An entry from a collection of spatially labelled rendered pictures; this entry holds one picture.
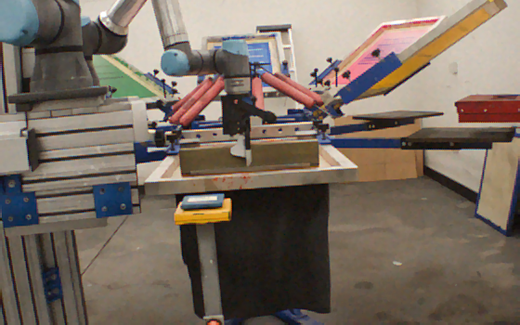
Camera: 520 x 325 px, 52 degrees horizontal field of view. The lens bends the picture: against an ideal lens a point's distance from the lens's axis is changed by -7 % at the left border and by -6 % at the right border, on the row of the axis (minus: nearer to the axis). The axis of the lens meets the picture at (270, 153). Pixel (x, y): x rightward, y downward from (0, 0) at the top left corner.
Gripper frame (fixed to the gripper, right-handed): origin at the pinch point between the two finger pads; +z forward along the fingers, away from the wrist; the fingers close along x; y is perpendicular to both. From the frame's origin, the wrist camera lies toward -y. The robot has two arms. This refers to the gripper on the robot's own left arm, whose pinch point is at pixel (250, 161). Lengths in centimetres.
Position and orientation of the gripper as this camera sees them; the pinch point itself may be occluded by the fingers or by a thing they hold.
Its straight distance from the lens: 166.1
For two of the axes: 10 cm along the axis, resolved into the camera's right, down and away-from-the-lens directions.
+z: 0.6, 9.9, 1.4
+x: 0.5, 1.4, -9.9
